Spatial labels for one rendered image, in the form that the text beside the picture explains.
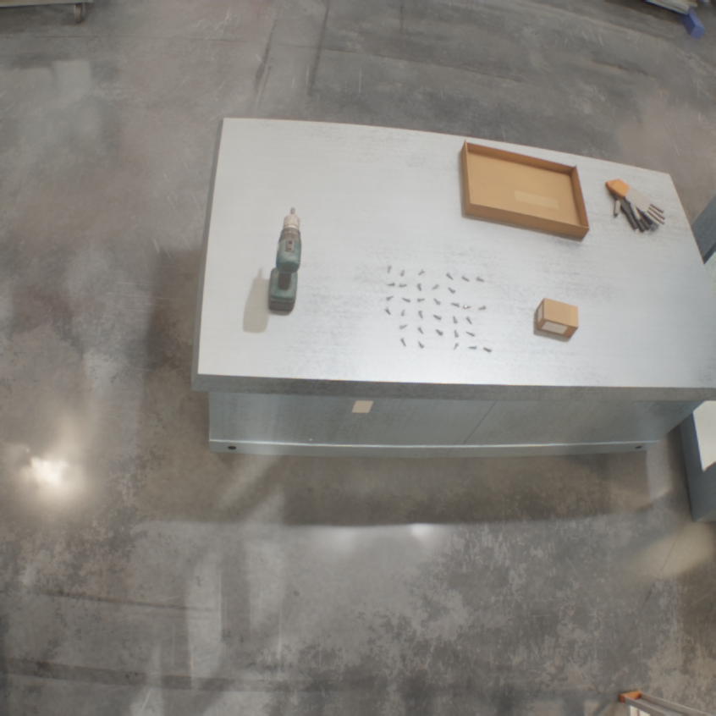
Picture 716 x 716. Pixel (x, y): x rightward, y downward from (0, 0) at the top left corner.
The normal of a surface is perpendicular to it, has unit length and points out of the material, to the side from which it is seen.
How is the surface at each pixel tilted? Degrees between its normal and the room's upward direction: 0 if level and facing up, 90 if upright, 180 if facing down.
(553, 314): 0
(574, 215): 0
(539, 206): 0
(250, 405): 90
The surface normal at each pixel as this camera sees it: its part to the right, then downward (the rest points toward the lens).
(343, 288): 0.18, -0.49
